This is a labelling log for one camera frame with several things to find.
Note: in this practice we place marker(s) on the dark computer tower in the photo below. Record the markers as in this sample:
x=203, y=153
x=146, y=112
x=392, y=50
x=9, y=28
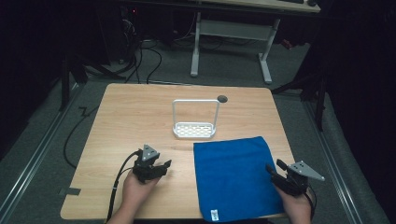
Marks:
x=129, y=31

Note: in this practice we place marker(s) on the grey tape strip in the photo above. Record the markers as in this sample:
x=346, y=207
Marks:
x=71, y=191

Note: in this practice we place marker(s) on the person's right hand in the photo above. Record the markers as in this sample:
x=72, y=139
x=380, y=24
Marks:
x=297, y=208

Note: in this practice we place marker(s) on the blue cloth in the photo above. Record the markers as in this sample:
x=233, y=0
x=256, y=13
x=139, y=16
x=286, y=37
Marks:
x=236, y=177

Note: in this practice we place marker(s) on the person's left hand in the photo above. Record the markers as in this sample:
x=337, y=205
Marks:
x=137, y=193

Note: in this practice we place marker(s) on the white-legged desk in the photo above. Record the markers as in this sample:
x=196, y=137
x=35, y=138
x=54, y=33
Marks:
x=236, y=29

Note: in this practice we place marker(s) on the black tripod stand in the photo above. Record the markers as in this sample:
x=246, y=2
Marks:
x=314, y=90
x=70, y=74

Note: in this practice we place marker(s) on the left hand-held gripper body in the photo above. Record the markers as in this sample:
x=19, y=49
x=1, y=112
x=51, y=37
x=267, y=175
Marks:
x=146, y=169

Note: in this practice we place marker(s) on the dark round table grommet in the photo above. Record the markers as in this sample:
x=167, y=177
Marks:
x=222, y=99

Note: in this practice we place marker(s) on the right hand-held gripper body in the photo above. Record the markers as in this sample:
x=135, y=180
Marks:
x=295, y=183

